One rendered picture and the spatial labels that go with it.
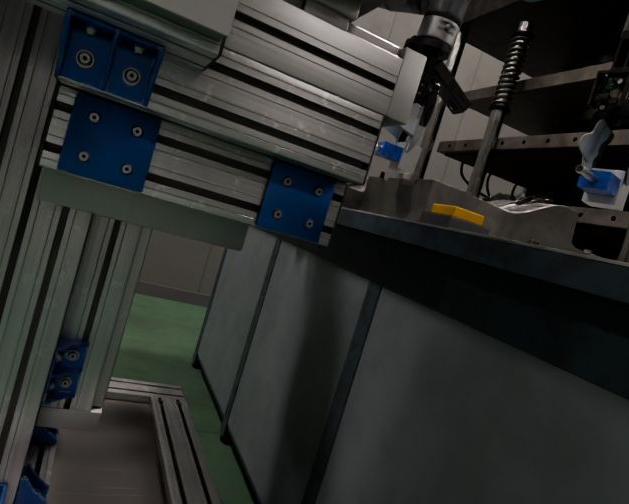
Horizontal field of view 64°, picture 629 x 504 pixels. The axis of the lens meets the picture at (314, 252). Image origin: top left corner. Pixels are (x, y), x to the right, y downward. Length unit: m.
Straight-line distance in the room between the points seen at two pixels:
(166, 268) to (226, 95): 2.85
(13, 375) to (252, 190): 0.42
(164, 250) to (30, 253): 2.62
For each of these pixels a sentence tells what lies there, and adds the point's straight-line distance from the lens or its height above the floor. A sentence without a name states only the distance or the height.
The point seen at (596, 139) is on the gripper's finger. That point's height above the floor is 1.00.
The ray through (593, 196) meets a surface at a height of 0.91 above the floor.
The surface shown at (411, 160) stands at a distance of 1.03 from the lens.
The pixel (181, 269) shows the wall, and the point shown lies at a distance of 3.41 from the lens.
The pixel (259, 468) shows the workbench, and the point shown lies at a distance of 1.39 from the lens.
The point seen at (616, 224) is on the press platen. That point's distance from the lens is 1.72.
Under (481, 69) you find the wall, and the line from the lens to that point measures 4.36.
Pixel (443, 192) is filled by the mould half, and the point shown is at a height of 0.87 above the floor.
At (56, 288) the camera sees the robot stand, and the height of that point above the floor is 0.56.
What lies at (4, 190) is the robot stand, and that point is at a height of 0.67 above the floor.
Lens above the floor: 0.75
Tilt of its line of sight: 3 degrees down
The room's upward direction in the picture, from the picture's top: 17 degrees clockwise
